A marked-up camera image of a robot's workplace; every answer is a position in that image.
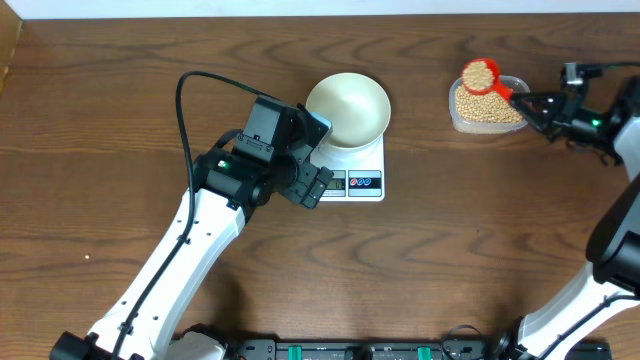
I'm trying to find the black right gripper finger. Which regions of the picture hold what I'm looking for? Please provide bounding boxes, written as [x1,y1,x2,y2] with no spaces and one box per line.
[514,104,555,135]
[510,92,568,113]

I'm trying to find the red measuring scoop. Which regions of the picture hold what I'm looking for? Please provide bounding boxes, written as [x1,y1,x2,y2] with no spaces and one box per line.
[462,58,513,102]

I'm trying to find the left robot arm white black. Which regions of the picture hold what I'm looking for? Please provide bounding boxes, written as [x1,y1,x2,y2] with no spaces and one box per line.
[50,96,333,359]

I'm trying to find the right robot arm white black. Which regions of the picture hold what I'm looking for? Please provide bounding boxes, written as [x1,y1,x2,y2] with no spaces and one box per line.
[494,76,639,359]

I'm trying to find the white digital kitchen scale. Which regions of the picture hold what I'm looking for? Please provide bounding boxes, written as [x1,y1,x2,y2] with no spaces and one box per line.
[310,136,386,202]

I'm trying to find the soybeans in scoop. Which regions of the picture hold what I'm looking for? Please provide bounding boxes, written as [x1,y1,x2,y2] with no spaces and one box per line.
[462,61,495,92]

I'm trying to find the cream bowl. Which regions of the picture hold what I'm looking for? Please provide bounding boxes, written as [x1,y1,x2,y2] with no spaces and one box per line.
[306,73,392,149]

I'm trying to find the soybeans in container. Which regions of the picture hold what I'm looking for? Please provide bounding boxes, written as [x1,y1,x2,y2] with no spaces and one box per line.
[454,86,523,124]

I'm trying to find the clear plastic container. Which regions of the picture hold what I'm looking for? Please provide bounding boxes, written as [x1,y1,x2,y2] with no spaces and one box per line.
[449,78,527,135]

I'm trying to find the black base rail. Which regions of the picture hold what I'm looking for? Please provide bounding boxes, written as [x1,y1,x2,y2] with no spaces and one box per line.
[169,324,614,360]

